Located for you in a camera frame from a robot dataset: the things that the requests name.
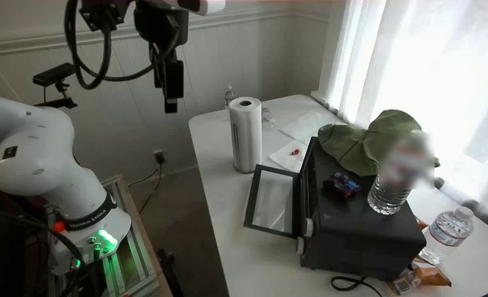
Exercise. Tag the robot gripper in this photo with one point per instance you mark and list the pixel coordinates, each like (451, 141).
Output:
(161, 22)

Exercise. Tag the white paper roll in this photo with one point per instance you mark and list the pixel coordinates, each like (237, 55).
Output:
(245, 137)

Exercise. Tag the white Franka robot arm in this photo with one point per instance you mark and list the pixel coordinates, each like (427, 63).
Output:
(34, 149)

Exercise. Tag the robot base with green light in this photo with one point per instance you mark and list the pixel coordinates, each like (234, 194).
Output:
(128, 258)

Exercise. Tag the small clear glass jar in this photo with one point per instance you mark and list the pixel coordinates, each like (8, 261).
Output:
(265, 116)

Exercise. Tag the small white paper sheet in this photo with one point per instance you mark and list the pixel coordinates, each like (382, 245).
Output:
(285, 157)

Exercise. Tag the tiny red object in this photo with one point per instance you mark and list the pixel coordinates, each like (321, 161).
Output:
(295, 151)

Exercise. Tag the large white paper sheet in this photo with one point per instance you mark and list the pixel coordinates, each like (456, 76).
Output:
(309, 124)

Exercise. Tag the black object on floor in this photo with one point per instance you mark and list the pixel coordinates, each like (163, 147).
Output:
(169, 273)

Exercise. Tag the large green leaf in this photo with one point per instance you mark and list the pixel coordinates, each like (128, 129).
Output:
(352, 142)

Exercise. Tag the small blue toy car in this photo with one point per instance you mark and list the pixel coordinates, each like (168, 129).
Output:
(341, 185)

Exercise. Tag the dark cabinet beside robot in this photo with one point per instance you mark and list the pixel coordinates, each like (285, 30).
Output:
(1, 248)

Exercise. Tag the black toaster oven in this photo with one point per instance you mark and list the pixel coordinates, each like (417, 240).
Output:
(352, 231)

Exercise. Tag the large clear water bottle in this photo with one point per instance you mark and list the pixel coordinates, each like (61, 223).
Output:
(394, 175)

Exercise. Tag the white window curtain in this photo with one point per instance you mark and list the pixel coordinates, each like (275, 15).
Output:
(430, 66)

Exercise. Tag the printed snack packet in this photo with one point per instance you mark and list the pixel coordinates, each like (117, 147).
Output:
(405, 283)

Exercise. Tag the small white packet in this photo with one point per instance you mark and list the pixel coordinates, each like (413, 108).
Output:
(428, 256)

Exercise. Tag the small clear water bottle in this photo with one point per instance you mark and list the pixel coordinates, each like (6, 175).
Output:
(450, 227)

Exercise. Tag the orange snack packet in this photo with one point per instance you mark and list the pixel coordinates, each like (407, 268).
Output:
(433, 276)

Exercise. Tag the wall power outlet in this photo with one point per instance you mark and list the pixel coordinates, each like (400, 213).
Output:
(158, 157)

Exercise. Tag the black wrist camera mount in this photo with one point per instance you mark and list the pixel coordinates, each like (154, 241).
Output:
(103, 12)

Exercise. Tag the black camera on stand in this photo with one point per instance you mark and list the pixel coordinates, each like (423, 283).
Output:
(54, 75)

